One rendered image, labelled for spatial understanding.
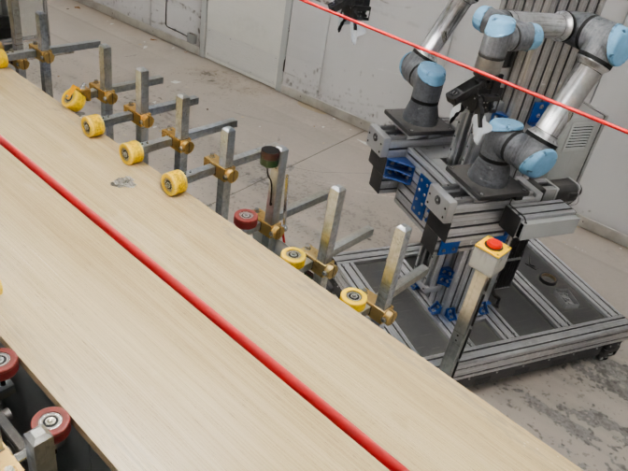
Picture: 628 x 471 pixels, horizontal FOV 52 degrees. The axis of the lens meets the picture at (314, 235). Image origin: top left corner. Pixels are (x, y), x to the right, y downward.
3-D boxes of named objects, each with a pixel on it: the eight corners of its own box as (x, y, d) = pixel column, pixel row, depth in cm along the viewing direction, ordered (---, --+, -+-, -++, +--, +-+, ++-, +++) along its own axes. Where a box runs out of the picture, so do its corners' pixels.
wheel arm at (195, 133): (232, 123, 265) (232, 115, 263) (237, 127, 263) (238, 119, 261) (127, 153, 232) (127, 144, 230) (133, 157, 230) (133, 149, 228)
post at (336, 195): (314, 301, 222) (338, 181, 195) (321, 306, 220) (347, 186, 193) (307, 306, 220) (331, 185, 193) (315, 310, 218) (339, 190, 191)
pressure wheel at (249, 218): (244, 232, 226) (247, 205, 219) (259, 243, 222) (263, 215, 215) (226, 239, 220) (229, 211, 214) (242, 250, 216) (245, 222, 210)
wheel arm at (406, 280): (419, 272, 223) (421, 262, 221) (427, 277, 221) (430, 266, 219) (338, 324, 194) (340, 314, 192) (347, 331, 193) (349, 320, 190)
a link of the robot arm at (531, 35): (521, 14, 188) (494, 15, 183) (550, 27, 181) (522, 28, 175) (513, 41, 193) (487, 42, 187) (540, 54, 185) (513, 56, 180)
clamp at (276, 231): (257, 219, 229) (258, 206, 227) (283, 236, 223) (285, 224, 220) (245, 223, 226) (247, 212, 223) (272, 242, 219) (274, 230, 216)
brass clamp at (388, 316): (363, 298, 207) (366, 286, 204) (396, 321, 200) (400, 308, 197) (350, 306, 203) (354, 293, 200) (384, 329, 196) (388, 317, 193)
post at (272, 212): (265, 261, 233) (281, 142, 206) (272, 265, 231) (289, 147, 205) (258, 264, 231) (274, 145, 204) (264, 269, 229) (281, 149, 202)
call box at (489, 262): (479, 258, 171) (489, 234, 167) (503, 271, 168) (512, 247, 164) (466, 267, 167) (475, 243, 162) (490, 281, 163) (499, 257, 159)
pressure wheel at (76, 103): (68, 108, 265) (78, 91, 265) (78, 115, 261) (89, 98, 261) (57, 101, 260) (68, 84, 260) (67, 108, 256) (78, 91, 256)
